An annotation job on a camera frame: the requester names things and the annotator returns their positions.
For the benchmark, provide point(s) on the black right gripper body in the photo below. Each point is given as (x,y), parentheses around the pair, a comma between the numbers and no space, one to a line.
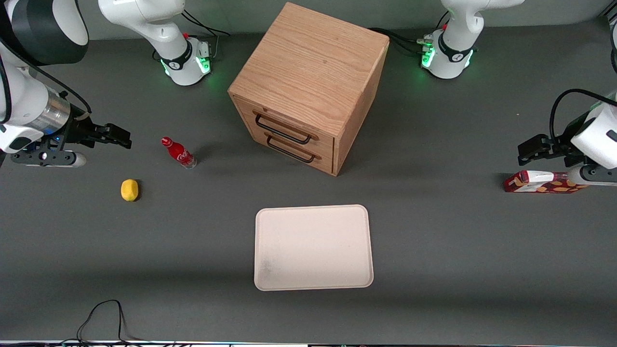
(82,129)

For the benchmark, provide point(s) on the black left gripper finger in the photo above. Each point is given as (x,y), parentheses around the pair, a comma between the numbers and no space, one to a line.
(546,147)
(529,152)

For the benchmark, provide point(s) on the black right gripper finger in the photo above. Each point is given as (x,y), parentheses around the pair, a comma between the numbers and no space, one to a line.
(102,134)
(120,136)

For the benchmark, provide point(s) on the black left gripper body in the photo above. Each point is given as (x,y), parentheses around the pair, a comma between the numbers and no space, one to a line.
(562,145)

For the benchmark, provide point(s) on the red coke bottle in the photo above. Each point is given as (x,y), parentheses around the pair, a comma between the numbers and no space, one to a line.
(181,154)

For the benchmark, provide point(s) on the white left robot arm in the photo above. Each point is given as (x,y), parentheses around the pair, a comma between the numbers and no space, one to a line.
(453,29)

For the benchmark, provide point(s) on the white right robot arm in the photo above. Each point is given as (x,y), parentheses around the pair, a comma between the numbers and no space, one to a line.
(144,14)

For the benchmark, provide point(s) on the beige plastic tray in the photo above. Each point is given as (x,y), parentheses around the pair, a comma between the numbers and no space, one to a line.
(313,248)

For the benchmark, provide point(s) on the red white snack box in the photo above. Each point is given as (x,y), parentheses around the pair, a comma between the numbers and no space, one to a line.
(530,186)

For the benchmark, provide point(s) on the yellow lemon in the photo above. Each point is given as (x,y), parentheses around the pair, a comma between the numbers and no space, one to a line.
(129,190)

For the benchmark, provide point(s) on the wooden drawer cabinet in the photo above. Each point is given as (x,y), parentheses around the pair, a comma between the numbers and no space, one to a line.
(308,62)

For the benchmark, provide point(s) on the wooden drawer front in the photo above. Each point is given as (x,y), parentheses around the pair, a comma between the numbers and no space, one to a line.
(325,165)
(325,143)

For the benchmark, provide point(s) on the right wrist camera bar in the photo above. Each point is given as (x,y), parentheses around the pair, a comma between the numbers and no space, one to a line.
(48,158)

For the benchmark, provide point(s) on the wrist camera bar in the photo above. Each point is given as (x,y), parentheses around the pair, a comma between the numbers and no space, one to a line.
(595,176)
(48,158)

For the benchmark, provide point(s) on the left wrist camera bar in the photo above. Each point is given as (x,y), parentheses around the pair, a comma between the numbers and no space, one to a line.
(595,176)

